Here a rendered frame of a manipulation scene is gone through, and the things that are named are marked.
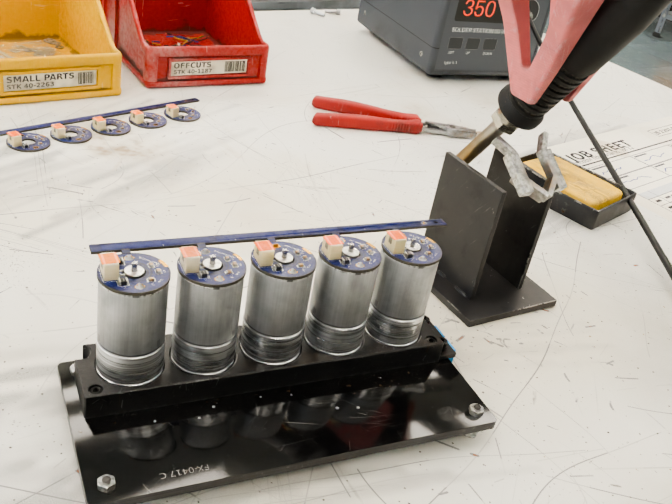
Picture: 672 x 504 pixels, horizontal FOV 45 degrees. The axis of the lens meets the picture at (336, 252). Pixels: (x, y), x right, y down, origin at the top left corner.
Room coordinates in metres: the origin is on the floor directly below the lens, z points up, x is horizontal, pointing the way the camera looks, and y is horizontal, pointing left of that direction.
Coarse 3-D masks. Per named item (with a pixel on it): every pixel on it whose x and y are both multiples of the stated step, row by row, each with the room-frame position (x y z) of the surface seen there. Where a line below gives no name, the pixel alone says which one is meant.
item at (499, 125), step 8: (496, 112) 0.38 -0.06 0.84; (496, 120) 0.37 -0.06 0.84; (504, 120) 0.37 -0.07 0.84; (488, 128) 0.38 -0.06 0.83; (496, 128) 0.38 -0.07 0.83; (504, 128) 0.37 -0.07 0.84; (512, 128) 0.37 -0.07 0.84; (480, 136) 0.38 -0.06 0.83; (488, 136) 0.38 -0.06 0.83; (496, 136) 0.38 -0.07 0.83; (472, 144) 0.39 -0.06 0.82; (480, 144) 0.38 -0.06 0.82; (488, 144) 0.38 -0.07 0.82; (464, 152) 0.39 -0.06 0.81; (472, 152) 0.39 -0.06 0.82; (480, 152) 0.39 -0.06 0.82; (464, 160) 0.39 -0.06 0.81; (472, 160) 0.39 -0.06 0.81
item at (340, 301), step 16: (352, 256) 0.27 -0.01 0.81; (320, 272) 0.26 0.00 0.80; (336, 272) 0.26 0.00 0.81; (368, 272) 0.26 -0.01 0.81; (320, 288) 0.26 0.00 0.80; (336, 288) 0.26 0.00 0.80; (352, 288) 0.26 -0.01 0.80; (368, 288) 0.26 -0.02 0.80; (320, 304) 0.26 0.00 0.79; (336, 304) 0.26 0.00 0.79; (352, 304) 0.26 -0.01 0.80; (368, 304) 0.27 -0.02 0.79; (320, 320) 0.26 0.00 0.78; (336, 320) 0.26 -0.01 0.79; (352, 320) 0.26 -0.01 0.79; (304, 336) 0.27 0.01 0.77; (320, 336) 0.26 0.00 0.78; (336, 336) 0.26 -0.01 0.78; (352, 336) 0.26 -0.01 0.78; (336, 352) 0.26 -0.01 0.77; (352, 352) 0.26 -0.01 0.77
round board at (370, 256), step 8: (352, 240) 0.28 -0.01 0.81; (360, 240) 0.28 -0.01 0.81; (320, 248) 0.27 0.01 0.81; (360, 248) 0.28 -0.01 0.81; (368, 248) 0.28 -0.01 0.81; (376, 248) 0.28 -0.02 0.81; (320, 256) 0.27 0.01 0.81; (344, 256) 0.27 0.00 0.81; (360, 256) 0.27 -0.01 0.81; (368, 256) 0.27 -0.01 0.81; (376, 256) 0.27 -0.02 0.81; (328, 264) 0.26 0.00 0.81; (336, 264) 0.26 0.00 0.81; (344, 264) 0.26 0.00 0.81; (352, 264) 0.26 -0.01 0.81; (368, 264) 0.26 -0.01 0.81; (376, 264) 0.27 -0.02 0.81; (352, 272) 0.26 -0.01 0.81; (360, 272) 0.26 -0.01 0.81
